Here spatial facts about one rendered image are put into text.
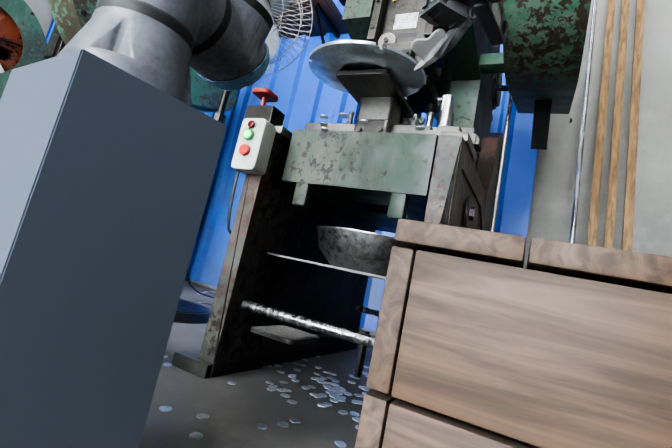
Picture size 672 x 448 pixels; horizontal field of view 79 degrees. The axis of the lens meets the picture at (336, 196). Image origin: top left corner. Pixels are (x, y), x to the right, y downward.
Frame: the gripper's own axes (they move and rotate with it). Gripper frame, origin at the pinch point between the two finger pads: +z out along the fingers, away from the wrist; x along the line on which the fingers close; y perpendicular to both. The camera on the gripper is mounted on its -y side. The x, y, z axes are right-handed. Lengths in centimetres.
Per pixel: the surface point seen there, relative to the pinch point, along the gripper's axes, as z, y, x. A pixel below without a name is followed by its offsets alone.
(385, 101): 26.0, -8.2, 2.5
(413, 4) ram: 32.9, -14.8, -34.0
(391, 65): 13.4, -1.2, 0.1
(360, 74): 20.7, 2.7, 1.3
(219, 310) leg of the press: 40, 18, 63
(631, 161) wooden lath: 37, -136, -23
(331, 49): 17.3, 12.5, 0.5
